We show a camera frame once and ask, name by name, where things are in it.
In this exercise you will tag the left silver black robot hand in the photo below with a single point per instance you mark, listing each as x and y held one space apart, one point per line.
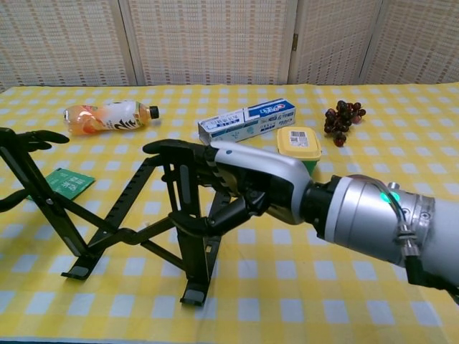
39 139

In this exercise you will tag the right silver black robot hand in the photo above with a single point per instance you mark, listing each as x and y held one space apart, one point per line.
265 172

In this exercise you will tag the black folding laptop stand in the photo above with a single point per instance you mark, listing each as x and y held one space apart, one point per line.
193 258

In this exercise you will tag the yellow lidded plastic container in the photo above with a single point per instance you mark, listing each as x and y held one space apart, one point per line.
299 143

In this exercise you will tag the white blue toothpaste box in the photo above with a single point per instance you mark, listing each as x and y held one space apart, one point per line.
244 125

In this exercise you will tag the green sachet packet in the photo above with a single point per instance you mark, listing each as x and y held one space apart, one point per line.
68 182

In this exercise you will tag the orange drink plastic bottle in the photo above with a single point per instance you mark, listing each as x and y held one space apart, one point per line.
107 120

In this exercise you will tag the dark red grape bunch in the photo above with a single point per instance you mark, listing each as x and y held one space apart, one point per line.
340 120

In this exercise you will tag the woven folding screen panel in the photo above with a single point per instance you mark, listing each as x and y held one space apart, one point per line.
333 39
208 39
61 39
419 39

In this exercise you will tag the yellow white checked tablecloth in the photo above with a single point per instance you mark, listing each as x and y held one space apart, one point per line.
287 279

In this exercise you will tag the brass screen hinge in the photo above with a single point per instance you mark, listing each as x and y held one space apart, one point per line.
295 40

